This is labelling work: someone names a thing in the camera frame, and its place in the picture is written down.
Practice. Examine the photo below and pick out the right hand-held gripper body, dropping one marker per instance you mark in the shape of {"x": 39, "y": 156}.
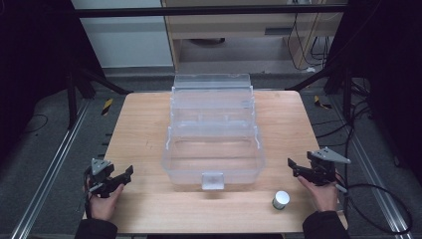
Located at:
{"x": 325, "y": 166}

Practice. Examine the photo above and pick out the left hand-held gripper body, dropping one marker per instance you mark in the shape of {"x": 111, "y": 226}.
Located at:
{"x": 99, "y": 172}

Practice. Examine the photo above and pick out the person's left hand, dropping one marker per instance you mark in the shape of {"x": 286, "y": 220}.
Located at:
{"x": 104, "y": 205}

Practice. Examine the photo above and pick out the person's right hand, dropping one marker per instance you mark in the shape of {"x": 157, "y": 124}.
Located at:
{"x": 323, "y": 197}

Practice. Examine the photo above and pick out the small white-lidded green jar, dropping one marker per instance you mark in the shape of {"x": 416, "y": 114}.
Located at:
{"x": 281, "y": 199}

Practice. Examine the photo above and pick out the yellow black striped tape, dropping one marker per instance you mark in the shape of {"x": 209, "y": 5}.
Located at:
{"x": 321, "y": 103}
{"x": 107, "y": 106}

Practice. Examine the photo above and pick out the black stand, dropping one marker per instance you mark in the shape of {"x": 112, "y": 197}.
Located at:
{"x": 338, "y": 83}
{"x": 79, "y": 83}

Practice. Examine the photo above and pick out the clear plastic tiered storage box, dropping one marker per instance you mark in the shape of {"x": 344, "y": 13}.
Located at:
{"x": 212, "y": 132}

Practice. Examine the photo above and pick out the white cabinet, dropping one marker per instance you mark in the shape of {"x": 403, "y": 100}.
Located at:
{"x": 126, "y": 40}

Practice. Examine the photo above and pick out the aluminium floor rail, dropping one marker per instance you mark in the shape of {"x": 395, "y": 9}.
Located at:
{"x": 49, "y": 172}
{"x": 375, "y": 166}

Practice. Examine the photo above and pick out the black horizontal frame bar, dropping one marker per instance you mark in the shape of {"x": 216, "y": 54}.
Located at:
{"x": 199, "y": 10}

